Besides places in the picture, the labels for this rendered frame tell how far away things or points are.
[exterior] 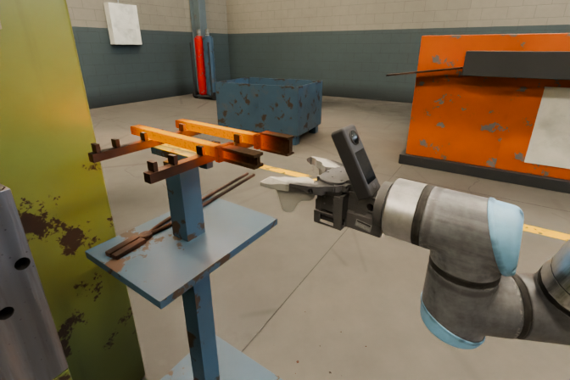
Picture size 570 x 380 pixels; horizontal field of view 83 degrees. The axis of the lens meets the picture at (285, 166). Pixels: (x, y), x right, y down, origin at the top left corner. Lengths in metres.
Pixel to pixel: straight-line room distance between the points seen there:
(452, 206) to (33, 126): 0.89
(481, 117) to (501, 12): 4.22
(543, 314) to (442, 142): 3.01
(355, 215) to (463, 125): 2.96
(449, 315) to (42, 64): 0.95
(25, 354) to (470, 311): 0.82
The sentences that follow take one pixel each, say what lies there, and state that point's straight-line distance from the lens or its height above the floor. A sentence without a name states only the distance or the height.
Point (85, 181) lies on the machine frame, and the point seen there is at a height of 0.81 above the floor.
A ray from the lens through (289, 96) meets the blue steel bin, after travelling 3.89.
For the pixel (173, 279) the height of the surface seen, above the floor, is 0.68.
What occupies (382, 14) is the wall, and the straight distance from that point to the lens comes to 7.80.
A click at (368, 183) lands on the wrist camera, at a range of 0.51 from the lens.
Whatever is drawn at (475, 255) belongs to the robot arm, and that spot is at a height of 0.91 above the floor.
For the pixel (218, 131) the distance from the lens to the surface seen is 0.87.
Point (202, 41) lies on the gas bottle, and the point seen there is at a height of 1.27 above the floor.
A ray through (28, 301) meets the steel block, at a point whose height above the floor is 0.68.
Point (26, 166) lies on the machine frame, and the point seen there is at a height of 0.89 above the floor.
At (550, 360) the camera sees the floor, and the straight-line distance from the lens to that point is 1.80.
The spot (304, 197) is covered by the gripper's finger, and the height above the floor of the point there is 0.92.
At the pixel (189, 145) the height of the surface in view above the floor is 0.94.
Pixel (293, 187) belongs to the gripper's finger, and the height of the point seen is 0.94.
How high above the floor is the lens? 1.15
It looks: 20 degrees down
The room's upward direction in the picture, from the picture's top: straight up
